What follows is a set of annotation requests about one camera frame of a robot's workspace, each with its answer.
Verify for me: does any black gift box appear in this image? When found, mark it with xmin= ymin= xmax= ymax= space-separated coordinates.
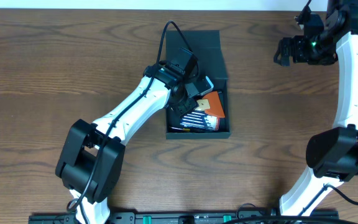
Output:
xmin=165 ymin=30 xmax=231 ymax=139

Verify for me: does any orange scraper wooden handle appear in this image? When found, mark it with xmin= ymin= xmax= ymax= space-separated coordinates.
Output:
xmin=195 ymin=91 xmax=225 ymax=118

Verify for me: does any blue precision screwdriver set case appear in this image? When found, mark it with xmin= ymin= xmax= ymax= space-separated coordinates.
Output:
xmin=180 ymin=111 xmax=220 ymax=131

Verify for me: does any black yellow screwdriver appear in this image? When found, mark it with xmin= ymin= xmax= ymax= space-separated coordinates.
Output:
xmin=169 ymin=126 xmax=191 ymax=133

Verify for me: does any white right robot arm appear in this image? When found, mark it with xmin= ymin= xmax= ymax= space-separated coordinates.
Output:
xmin=273 ymin=0 xmax=358 ymax=218

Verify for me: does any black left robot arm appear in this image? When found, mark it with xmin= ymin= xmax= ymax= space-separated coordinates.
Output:
xmin=55 ymin=48 xmax=198 ymax=223

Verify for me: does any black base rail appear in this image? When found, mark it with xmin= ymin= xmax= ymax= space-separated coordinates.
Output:
xmin=28 ymin=210 xmax=340 ymax=224

